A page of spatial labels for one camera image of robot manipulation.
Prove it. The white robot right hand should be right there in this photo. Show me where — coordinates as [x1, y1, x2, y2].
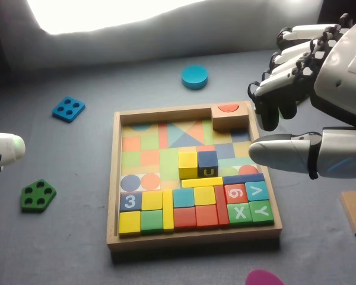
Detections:
[247, 13, 356, 181]

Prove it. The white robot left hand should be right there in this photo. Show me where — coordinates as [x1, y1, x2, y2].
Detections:
[0, 123, 26, 175]

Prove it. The dark blue cube letter u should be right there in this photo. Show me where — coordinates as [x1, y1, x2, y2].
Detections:
[197, 150, 219, 179]

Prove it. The yellow cube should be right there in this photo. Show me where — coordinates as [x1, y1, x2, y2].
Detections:
[177, 151, 199, 180]

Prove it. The green pentagon five-hole block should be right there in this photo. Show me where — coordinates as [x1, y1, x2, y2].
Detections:
[20, 179, 58, 213]

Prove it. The blue square four-hole block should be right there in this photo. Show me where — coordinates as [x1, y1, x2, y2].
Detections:
[51, 96, 87, 124]

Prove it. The wooden arch block red semicircle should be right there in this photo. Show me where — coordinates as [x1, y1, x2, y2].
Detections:
[211, 102, 250, 132]

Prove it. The blue round disc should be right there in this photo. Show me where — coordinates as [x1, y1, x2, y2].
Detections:
[181, 65, 209, 90]

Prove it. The grey table cloth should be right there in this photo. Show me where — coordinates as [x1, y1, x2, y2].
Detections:
[0, 41, 356, 285]

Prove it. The white backdrop cloth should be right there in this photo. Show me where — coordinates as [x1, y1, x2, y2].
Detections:
[0, 0, 324, 71]

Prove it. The wooden puzzle tray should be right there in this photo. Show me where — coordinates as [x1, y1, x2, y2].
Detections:
[106, 100, 284, 253]

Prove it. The magenta round disc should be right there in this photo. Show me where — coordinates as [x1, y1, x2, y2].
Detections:
[245, 269, 285, 285]

